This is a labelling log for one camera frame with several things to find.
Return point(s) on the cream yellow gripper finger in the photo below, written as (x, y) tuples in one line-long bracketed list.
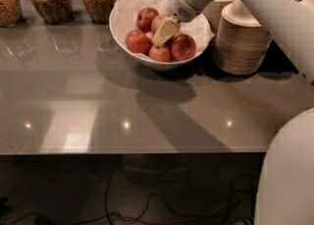
[(169, 27)]

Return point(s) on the yellow-red top apple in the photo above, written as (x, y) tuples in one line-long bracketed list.
[(157, 22)]

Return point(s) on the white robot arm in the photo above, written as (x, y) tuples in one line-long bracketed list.
[(286, 184)]

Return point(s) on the small hidden middle apple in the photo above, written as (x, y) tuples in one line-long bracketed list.
[(150, 36)]

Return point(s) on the red right apple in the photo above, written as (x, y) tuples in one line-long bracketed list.
[(183, 47)]

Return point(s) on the dark red back apple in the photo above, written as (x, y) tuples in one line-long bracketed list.
[(145, 18)]

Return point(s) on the red front apple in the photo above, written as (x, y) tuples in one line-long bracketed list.
[(160, 53)]

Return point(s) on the red left apple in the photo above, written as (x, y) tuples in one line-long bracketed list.
[(137, 41)]

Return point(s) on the white ceramic bowl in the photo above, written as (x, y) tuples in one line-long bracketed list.
[(121, 40)]

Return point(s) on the rear stack paper bowls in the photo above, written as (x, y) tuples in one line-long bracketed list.
[(213, 12)]

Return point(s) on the stack paper bowls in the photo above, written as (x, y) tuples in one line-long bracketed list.
[(213, 12), (241, 42)]

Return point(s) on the front stack paper bowls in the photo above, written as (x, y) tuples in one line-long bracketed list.
[(241, 42)]

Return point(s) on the left glass cereal jar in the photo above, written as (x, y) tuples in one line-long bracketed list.
[(10, 12)]

